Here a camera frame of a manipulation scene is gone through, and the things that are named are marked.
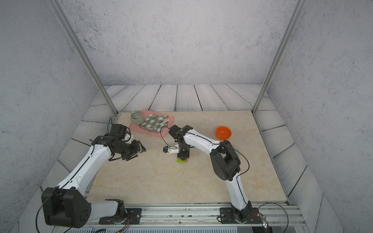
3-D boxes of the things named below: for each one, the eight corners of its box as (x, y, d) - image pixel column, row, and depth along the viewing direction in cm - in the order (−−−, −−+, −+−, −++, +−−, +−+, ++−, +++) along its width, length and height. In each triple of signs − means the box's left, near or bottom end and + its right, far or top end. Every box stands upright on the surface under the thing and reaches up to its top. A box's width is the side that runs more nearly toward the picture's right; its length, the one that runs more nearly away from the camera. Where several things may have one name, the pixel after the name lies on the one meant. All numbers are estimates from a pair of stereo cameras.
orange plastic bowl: (216, 141, 105) (217, 137, 101) (215, 130, 112) (215, 126, 108) (231, 141, 105) (233, 137, 101) (229, 130, 111) (230, 126, 108)
